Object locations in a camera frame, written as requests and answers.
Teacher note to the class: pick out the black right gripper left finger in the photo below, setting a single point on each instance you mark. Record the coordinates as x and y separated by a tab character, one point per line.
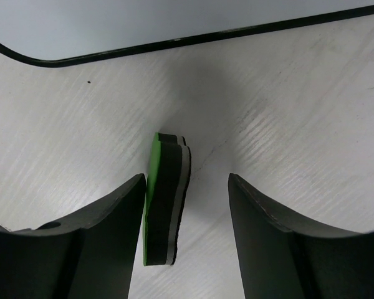
86	254

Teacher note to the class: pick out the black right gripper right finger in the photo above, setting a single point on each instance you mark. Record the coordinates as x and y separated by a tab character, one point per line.
284	254

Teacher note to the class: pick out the green foam whiteboard eraser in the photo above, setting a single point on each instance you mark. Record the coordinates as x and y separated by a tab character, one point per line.
167	184

